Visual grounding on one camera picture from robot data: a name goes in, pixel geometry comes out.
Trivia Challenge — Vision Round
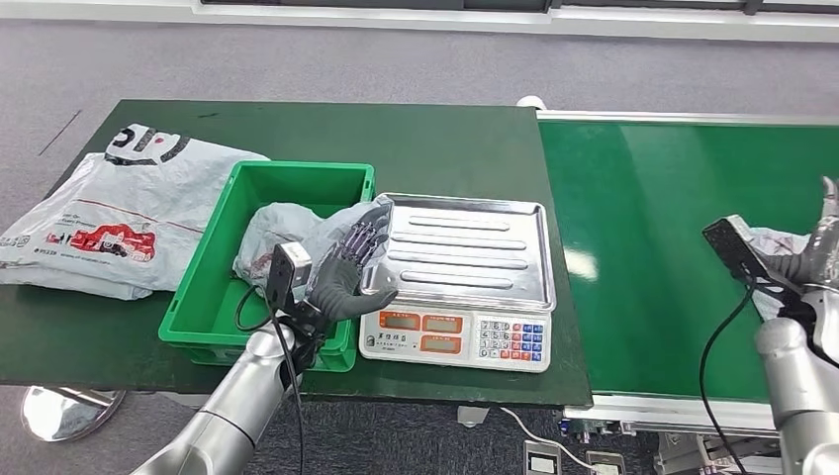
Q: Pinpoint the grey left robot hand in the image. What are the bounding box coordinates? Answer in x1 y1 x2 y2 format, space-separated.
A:
306 203 400 324

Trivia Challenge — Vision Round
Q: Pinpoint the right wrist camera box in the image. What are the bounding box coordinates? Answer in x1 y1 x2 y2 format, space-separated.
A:
700 216 804 298

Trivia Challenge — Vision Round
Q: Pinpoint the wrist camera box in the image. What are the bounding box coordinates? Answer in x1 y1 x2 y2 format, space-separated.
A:
267 240 314 311
700 216 804 298

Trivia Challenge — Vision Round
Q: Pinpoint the chrome table base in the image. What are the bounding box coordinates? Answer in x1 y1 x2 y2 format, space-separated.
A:
19 386 126 443

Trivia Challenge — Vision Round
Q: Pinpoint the large white printed mail bag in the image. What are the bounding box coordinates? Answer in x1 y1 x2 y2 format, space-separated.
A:
0 123 271 303

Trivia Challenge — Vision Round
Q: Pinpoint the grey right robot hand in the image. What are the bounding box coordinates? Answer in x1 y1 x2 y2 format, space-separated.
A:
770 175 839 294

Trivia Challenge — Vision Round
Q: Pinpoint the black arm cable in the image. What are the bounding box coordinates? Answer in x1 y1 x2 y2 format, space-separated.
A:
699 281 755 475
233 283 306 475

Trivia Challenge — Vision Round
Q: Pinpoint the aluminium conveyor frame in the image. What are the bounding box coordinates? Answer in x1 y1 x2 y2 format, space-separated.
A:
537 110 839 475

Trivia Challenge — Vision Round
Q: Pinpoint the grey parcel with red print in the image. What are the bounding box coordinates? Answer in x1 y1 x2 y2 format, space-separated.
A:
743 225 815 323

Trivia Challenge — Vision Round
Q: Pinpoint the plain grey parcel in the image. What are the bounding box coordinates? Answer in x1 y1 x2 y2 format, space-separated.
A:
233 195 395 304

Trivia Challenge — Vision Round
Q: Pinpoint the grey floor socket box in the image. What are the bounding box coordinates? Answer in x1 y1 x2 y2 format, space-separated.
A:
521 440 564 475
585 450 627 475

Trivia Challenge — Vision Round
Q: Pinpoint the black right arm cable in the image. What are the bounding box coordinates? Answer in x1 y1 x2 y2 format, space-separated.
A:
699 281 755 475

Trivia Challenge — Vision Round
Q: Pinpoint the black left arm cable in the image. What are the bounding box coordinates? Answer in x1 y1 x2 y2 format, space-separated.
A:
233 283 306 475

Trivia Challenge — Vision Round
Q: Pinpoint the green plastic bin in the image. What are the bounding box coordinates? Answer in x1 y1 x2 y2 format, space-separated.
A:
157 160 376 374

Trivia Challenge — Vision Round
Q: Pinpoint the green conveyor belt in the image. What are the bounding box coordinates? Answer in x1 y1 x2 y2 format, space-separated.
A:
538 121 839 405

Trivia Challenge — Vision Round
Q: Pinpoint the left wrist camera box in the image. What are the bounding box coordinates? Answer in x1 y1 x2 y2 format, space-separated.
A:
267 240 314 311

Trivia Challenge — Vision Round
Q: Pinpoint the white scale with steel tray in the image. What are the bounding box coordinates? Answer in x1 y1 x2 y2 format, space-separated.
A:
358 193 558 375

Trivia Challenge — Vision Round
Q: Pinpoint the white floor cable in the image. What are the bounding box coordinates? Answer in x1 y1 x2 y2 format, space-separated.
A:
501 407 620 473

